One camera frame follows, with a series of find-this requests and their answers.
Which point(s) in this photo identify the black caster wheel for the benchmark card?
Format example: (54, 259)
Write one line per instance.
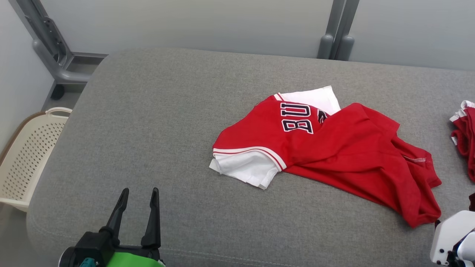
(58, 92)

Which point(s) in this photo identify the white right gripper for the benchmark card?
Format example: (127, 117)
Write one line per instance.
(447, 237)

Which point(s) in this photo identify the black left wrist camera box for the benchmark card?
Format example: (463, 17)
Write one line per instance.
(92, 244)

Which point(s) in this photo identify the beige perforated laundry basket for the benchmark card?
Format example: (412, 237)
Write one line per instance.
(26, 159)

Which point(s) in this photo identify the grey double partition post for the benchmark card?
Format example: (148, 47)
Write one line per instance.
(337, 37)

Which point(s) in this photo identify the grey metal tube frame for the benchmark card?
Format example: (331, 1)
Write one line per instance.
(55, 55)

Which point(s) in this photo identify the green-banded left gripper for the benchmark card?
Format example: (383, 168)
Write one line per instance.
(130, 259)

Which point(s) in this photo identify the red white Bulls jersey shirt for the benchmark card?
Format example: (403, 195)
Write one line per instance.
(341, 155)

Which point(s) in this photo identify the grey fabric sofa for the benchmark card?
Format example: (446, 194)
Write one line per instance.
(148, 148)

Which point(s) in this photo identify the red Bulls 23 shorts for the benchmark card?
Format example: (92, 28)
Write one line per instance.
(465, 137)

